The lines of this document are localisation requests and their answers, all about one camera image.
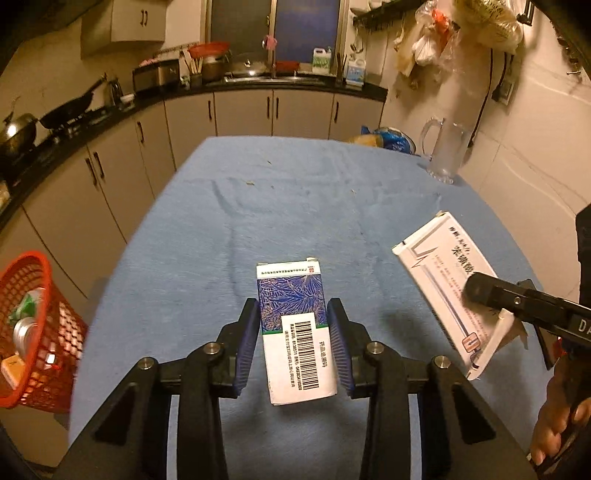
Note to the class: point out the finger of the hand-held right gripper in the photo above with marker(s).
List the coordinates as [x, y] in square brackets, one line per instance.
[498, 295]

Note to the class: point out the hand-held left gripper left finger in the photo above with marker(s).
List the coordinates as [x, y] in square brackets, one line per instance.
[244, 350]

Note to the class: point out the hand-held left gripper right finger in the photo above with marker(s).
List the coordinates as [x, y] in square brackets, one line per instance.
[341, 350]

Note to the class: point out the blue patterned medicine box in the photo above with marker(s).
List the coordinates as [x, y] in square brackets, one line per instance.
[295, 323]

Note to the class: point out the white medicine box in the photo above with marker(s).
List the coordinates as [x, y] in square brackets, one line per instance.
[443, 267]

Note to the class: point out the red plastic mesh basket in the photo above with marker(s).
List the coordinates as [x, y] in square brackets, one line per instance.
[69, 332]

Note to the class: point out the tape roll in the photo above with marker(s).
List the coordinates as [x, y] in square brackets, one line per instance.
[27, 334]

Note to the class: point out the green snack bag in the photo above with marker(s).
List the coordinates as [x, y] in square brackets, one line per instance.
[27, 307]

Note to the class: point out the person's right hand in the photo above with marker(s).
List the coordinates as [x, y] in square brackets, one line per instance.
[549, 424]

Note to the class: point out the blue tablecloth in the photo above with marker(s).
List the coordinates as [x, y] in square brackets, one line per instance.
[300, 207]

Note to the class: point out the clear glass pitcher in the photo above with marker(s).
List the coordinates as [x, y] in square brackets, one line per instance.
[448, 147]

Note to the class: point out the blue plastic bag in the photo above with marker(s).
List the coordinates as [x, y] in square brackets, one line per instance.
[395, 141]

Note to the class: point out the yellow food item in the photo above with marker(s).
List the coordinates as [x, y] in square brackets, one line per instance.
[364, 138]

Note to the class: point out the white base cabinets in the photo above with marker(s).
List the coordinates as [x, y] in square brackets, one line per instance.
[115, 184]

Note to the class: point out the orange and white box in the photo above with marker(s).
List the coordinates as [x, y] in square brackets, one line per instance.
[13, 371]

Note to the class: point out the beige hanging plastic bag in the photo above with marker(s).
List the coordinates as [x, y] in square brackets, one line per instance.
[406, 53]

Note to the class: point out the white hanging plastic bag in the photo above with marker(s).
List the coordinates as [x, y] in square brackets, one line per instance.
[427, 46]

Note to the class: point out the blue label detergent bottle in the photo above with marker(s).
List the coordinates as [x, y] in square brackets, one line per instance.
[356, 73]

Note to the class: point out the black kitchen countertop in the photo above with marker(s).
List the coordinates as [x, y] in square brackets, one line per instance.
[300, 85]

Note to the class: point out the yellow hanging mesh bag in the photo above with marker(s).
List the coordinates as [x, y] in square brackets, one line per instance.
[494, 25]

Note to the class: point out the dark utensil holder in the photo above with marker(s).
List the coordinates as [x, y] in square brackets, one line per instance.
[341, 74]

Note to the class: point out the chopstick holder with chopsticks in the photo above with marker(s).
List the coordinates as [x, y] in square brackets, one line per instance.
[196, 78]

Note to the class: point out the small white bowl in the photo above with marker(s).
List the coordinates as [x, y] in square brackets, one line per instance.
[128, 98]

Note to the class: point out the steel cooking pot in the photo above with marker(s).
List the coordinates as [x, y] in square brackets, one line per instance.
[214, 69]

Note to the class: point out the glass pot lid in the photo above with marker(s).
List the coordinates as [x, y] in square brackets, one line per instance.
[249, 67]

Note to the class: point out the red bowl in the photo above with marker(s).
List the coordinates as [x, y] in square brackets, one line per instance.
[286, 66]

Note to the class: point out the silver countertop appliance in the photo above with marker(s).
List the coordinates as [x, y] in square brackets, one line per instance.
[154, 76]

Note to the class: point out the green label detergent bottle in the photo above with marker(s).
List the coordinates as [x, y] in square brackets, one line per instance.
[322, 62]

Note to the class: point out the steel kettle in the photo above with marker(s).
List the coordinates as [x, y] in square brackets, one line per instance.
[113, 92]

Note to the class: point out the kitchen faucet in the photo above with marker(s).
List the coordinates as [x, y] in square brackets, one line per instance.
[272, 60]

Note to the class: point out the black wok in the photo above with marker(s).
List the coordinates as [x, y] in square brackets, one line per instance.
[69, 110]

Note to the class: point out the red plastic basin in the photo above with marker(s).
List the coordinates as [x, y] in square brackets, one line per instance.
[210, 48]

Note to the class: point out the steel pot with lid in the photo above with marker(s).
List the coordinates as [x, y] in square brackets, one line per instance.
[18, 136]

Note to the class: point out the kitchen window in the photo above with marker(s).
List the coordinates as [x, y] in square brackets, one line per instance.
[304, 23]

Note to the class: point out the wall socket with plug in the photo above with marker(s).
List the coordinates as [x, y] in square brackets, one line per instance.
[504, 90]

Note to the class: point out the white wall cabinet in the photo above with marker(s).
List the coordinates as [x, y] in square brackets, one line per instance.
[134, 23]

